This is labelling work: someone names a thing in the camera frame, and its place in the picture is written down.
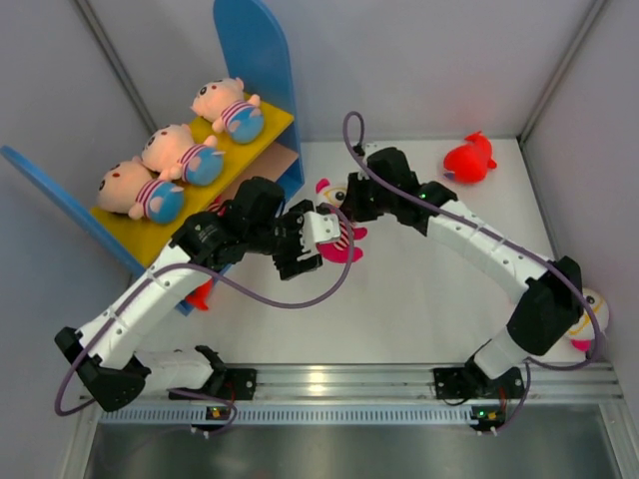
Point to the pink plush toy in shelf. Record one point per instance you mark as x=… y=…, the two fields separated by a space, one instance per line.
x=216 y=206

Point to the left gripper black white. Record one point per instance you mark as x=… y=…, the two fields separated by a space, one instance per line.
x=288 y=265

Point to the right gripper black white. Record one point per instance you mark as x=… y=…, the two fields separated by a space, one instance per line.
x=351 y=207

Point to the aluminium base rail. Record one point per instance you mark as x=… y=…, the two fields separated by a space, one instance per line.
x=597 y=382

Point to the colourful wooden toy shelf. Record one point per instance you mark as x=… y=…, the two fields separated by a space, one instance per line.
x=255 y=49

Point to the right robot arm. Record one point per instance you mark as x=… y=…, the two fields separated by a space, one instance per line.
x=546 y=294

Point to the red plush whale on table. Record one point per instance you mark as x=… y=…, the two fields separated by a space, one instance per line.
x=470 y=163

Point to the red plush whale in shelf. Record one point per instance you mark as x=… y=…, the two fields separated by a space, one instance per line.
x=198 y=298

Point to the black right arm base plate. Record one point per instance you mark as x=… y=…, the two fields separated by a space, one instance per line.
x=451 y=383

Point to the pig plush blue pants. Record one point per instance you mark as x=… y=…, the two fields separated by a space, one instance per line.
x=130 y=189
x=223 y=103
x=175 y=155

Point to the white slotted cable duct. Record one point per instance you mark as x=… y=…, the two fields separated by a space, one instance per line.
x=269 y=414

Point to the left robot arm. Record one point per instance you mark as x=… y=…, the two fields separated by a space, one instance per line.
x=104 y=353

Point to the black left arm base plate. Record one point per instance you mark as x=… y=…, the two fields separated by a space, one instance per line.
x=239 y=384

